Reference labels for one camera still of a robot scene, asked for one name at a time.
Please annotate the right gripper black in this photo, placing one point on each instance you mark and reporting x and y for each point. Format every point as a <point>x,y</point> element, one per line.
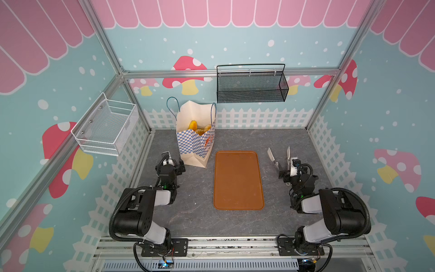
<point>285,173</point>

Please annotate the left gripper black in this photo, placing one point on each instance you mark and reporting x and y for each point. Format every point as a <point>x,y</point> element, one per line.
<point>169,169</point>

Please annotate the checkered paper bag blue handles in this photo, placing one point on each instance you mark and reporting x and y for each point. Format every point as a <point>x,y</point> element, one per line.
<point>195,150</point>

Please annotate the ridged yellow fake bread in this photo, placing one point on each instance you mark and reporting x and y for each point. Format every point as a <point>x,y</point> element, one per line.
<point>193,125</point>

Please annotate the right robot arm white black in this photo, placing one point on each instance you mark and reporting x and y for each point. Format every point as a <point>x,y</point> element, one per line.
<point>344,214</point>

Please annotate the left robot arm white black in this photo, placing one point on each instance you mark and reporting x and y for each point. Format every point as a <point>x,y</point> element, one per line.
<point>132,218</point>

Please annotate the yellow fake bread roll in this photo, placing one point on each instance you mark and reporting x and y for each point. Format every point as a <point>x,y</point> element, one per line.
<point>200,132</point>

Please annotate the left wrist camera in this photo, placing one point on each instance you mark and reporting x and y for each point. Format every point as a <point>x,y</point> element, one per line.
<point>166,158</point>

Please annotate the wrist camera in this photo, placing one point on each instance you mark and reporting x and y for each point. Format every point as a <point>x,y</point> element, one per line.
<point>294,162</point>
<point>166,158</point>

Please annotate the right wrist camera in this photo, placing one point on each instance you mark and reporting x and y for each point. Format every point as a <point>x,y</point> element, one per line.
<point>294,162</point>

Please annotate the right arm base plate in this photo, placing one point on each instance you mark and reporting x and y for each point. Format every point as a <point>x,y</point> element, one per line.
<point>290,246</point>

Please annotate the white mesh wall basket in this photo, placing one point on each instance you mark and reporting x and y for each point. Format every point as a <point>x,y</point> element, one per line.
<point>106,126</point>

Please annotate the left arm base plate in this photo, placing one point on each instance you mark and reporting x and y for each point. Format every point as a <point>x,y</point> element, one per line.
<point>178,247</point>

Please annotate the black mesh wall basket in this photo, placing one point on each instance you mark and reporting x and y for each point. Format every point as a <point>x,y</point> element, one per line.
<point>251,83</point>

